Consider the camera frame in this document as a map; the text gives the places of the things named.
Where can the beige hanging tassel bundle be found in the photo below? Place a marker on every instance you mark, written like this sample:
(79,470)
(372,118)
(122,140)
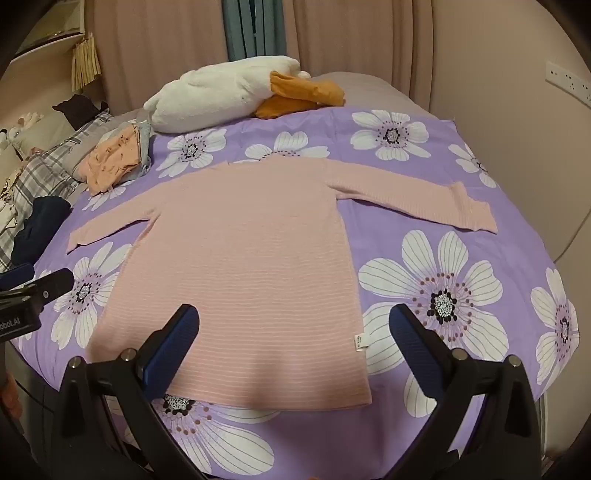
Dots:
(85,65)

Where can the white wall socket strip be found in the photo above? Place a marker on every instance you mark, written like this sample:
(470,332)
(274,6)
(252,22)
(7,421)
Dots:
(568,82)

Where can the orange patterned folded garment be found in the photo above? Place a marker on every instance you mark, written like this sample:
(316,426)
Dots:
(110,160)

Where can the grey folded garment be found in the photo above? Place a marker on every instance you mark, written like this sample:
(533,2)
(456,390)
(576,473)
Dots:
(144,132)

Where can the white wall shelf unit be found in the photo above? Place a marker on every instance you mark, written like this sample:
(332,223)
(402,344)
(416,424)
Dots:
(63,20)

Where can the grey plaid blanket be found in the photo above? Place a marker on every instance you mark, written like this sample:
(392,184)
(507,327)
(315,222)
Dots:
(44,175)

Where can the pink striped knit sweater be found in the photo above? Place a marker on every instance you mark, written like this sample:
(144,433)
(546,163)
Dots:
(260,249)

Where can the black white plush toy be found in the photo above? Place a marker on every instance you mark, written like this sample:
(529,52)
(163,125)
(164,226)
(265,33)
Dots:
(26,121)

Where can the white duck plush toy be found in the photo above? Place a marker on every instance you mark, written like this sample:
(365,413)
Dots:
(265,87)

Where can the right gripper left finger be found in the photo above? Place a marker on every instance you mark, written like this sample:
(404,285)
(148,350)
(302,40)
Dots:
(105,424)

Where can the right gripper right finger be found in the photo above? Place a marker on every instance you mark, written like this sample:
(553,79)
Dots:
(485,422)

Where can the dark navy garment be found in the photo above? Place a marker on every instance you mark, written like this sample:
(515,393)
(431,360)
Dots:
(47,216)

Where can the dark brown cloth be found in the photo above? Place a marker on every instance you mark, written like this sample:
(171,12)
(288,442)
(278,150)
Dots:
(79,110)

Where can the pink curtain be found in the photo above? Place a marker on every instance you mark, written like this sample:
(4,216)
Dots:
(142,45)

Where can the purple floral bed sheet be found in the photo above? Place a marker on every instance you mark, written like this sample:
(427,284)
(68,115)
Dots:
(491,293)

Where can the teal curtain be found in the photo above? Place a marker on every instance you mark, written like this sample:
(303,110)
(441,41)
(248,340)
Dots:
(253,28)

